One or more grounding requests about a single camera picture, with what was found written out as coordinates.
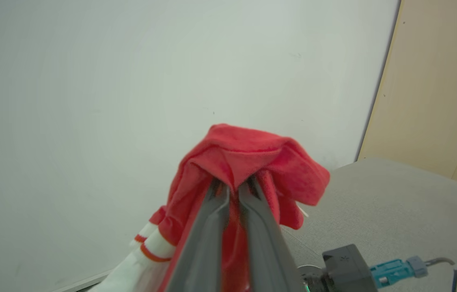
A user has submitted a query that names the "beige wooden panel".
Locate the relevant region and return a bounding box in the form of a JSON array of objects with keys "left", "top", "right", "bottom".
[{"left": 358, "top": 0, "right": 457, "bottom": 231}]

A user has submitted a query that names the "red and white garment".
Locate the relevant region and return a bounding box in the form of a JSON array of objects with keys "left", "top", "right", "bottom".
[{"left": 89, "top": 124, "right": 330, "bottom": 292}]

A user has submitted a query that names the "teal cable connector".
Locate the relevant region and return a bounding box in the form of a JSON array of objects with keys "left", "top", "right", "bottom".
[{"left": 370, "top": 256, "right": 429, "bottom": 288}]

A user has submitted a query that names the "grey fabric sofa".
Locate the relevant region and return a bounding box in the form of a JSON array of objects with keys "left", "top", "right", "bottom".
[{"left": 280, "top": 158, "right": 457, "bottom": 292}]

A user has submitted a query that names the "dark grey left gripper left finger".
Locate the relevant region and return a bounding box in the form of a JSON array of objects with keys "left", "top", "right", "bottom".
[{"left": 165, "top": 178, "right": 230, "bottom": 292}]

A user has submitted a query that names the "black camera box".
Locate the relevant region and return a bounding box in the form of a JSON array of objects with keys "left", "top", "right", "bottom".
[{"left": 321, "top": 244, "right": 378, "bottom": 292}]

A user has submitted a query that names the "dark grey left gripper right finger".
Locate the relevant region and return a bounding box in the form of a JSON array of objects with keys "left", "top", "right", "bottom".
[{"left": 238, "top": 175, "right": 305, "bottom": 292}]

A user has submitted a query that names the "grey cable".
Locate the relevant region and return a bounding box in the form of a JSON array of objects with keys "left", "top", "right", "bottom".
[{"left": 424, "top": 257, "right": 457, "bottom": 292}]

